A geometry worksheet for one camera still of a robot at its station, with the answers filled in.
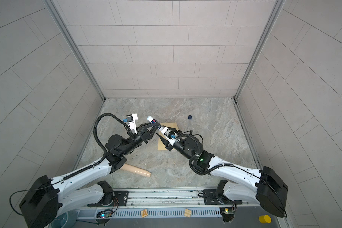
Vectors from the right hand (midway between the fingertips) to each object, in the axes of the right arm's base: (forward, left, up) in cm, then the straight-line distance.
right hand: (160, 131), depth 66 cm
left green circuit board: (-29, +27, -23) cm, 46 cm away
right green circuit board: (-30, -29, -29) cm, 51 cm away
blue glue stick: (+2, +3, +6) cm, 7 cm away
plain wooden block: (-30, -10, -27) cm, 41 cm away
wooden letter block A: (-29, +10, -26) cm, 40 cm away
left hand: (0, -1, +4) cm, 4 cm away
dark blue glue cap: (+28, -18, -26) cm, 42 cm away
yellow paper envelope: (-6, 0, -1) cm, 7 cm away
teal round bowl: (-30, +42, -18) cm, 54 cm away
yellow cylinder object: (-34, -44, -23) cm, 61 cm away
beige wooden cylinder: (-9, +16, -25) cm, 31 cm away
